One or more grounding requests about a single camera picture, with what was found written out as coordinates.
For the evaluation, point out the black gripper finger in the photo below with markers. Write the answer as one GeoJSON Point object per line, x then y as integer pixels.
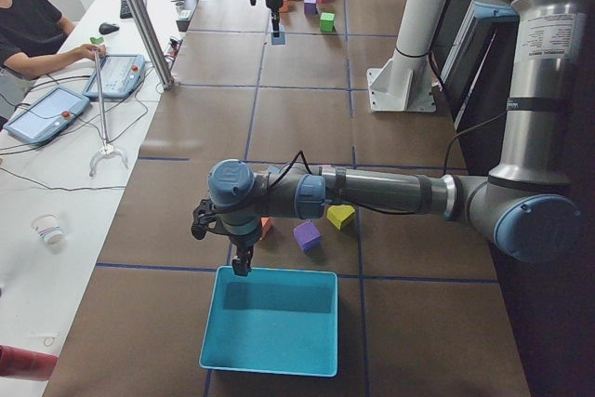
{"type": "Point", "coordinates": [246, 267]}
{"type": "Point", "coordinates": [276, 29]}
{"type": "Point", "coordinates": [237, 266]}

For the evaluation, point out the light blue foam block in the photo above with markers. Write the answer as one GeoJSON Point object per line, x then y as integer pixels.
{"type": "Point", "coordinates": [278, 38]}

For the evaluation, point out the person's right hand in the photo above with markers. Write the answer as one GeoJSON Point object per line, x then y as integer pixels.
{"type": "Point", "coordinates": [89, 51]}

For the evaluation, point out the orange foam block far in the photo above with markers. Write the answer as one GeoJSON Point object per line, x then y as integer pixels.
{"type": "Point", "coordinates": [285, 6]}

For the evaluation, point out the orange foam block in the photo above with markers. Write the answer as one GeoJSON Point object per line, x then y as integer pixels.
{"type": "Point", "coordinates": [266, 224]}
{"type": "Point", "coordinates": [285, 6]}

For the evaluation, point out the orange foam block near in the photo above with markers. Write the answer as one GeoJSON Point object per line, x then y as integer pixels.
{"type": "Point", "coordinates": [266, 224]}

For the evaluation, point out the purple foam block far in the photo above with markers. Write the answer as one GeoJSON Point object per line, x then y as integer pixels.
{"type": "Point", "coordinates": [310, 7]}

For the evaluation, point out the purple foam block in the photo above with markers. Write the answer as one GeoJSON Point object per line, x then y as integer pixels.
{"type": "Point", "coordinates": [307, 235]}
{"type": "Point", "coordinates": [310, 7]}

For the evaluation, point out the green foam block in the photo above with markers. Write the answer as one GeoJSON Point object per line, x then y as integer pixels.
{"type": "Point", "coordinates": [327, 22]}

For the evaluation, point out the purple foam block near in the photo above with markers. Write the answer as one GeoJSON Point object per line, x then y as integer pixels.
{"type": "Point", "coordinates": [307, 235]}

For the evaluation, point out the teal plastic bin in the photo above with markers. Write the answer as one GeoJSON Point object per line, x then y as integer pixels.
{"type": "Point", "coordinates": [273, 321]}

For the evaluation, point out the blue foam block near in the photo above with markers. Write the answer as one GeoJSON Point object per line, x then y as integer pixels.
{"type": "Point", "coordinates": [273, 169]}

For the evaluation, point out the yellow foam block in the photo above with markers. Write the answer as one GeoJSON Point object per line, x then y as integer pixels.
{"type": "Point", "coordinates": [340, 216]}

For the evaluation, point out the teach pendant far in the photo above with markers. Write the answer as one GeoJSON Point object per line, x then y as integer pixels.
{"type": "Point", "coordinates": [121, 75]}

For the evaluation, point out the teach pendant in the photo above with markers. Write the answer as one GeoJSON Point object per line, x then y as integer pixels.
{"type": "Point", "coordinates": [48, 116]}
{"type": "Point", "coordinates": [121, 75]}

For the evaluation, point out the metal reacher grabber tool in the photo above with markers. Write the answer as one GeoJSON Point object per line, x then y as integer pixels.
{"type": "Point", "coordinates": [107, 150]}

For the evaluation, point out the black computer mouse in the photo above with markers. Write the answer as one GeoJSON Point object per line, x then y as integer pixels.
{"type": "Point", "coordinates": [107, 28]}

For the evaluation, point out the paper cup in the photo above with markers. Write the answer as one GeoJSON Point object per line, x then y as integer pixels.
{"type": "Point", "coordinates": [48, 229]}

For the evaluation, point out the teach pendant near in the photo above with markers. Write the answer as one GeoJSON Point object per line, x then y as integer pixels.
{"type": "Point", "coordinates": [48, 116]}

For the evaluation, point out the red bottle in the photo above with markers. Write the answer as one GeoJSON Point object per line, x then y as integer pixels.
{"type": "Point", "coordinates": [25, 364]}

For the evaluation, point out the seated person in black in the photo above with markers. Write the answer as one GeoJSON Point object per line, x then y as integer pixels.
{"type": "Point", "coordinates": [32, 33]}

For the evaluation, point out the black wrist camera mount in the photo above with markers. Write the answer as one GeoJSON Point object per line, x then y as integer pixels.
{"type": "Point", "coordinates": [205, 219]}

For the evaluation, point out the aluminium frame post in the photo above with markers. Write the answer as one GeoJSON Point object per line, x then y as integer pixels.
{"type": "Point", "coordinates": [151, 43]}

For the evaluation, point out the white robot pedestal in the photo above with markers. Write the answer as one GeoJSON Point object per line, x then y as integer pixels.
{"type": "Point", "coordinates": [403, 84]}

